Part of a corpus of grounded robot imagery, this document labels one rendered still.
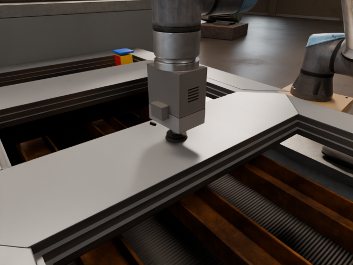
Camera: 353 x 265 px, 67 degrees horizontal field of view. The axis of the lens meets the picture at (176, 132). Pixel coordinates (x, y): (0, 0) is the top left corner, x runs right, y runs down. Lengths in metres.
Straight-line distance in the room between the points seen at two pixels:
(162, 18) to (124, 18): 0.91
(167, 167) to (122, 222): 0.11
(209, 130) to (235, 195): 0.36
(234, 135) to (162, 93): 0.17
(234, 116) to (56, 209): 0.40
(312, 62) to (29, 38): 1.04
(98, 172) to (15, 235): 0.14
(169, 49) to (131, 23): 0.93
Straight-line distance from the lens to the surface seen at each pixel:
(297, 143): 0.91
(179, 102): 0.42
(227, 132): 0.54
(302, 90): 1.11
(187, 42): 0.42
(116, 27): 1.30
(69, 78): 0.91
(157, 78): 0.45
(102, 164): 0.45
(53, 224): 0.37
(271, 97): 0.74
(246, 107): 0.66
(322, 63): 1.09
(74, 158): 0.48
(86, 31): 1.25
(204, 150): 0.47
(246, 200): 0.84
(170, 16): 0.41
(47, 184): 0.44
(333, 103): 1.13
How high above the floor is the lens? 1.11
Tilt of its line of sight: 29 degrees down
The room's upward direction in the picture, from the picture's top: straight up
